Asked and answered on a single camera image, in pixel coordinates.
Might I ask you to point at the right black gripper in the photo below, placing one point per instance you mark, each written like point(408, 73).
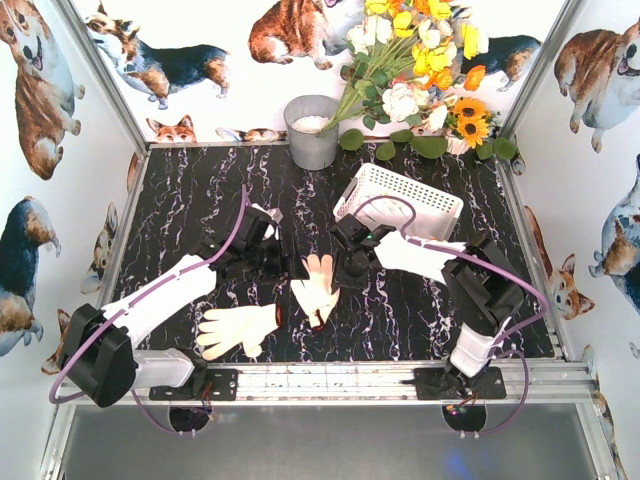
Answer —
point(344, 270)

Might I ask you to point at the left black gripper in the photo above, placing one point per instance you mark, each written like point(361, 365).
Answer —
point(291, 255)

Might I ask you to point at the cream leather glove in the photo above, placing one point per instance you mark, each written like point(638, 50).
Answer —
point(222, 329)
point(316, 296)

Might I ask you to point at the white plastic storage basket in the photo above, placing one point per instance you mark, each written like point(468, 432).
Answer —
point(427, 211)

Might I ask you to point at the cream leather glove front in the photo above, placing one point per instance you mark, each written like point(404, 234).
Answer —
point(222, 329)

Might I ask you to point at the yellow dotted knit glove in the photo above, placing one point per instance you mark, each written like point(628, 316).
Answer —
point(380, 211)

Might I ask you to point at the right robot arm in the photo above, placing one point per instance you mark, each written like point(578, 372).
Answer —
point(477, 275)

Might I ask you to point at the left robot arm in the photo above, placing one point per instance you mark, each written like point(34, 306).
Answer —
point(101, 353)

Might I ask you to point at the grey metal bucket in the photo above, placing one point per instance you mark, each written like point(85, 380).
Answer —
point(313, 140)

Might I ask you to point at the sunflower pot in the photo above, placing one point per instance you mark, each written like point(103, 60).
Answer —
point(469, 124)

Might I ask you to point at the artificial flower bouquet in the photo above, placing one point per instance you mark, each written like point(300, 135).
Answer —
point(406, 57)

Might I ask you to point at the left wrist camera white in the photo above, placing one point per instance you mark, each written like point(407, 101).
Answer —
point(270, 220)

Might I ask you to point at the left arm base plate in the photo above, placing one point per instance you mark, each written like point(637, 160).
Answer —
point(213, 385)

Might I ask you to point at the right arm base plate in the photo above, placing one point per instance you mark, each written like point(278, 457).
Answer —
point(437, 384)

